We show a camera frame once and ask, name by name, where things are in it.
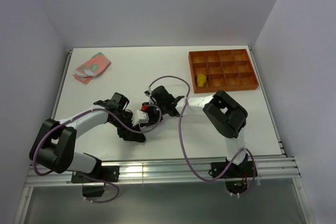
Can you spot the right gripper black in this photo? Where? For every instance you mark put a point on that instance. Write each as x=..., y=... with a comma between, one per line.
x=155, y=102

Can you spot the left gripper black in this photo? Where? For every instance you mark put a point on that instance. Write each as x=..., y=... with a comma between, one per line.
x=129, y=116

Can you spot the black sock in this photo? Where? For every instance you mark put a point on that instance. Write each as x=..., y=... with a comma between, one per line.
x=129, y=136

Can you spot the yellow sock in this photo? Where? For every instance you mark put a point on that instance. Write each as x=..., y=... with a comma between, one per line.
x=201, y=80

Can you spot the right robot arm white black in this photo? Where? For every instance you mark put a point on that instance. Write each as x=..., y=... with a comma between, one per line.
x=226, y=115

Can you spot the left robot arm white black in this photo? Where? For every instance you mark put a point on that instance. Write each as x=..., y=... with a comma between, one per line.
x=54, y=146

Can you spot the pink green patterned socks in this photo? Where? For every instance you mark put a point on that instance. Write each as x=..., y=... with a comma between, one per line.
x=92, y=68

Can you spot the orange compartment tray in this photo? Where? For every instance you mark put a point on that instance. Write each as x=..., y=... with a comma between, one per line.
x=226, y=69

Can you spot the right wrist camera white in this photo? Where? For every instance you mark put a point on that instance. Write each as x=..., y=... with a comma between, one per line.
x=149, y=95

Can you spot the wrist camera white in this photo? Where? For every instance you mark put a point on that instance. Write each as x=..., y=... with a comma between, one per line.
x=149, y=95
x=139, y=117

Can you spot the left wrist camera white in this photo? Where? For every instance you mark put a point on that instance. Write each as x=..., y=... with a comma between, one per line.
x=139, y=117

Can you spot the aluminium frame rail front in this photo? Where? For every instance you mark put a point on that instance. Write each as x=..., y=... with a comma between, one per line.
x=167, y=171

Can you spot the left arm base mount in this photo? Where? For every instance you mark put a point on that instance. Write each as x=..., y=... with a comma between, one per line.
x=95, y=184

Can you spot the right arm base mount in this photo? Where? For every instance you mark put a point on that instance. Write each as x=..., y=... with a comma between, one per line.
x=237, y=178

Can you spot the aluminium side rail right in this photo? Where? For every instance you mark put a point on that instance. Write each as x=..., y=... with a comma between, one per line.
x=266, y=101

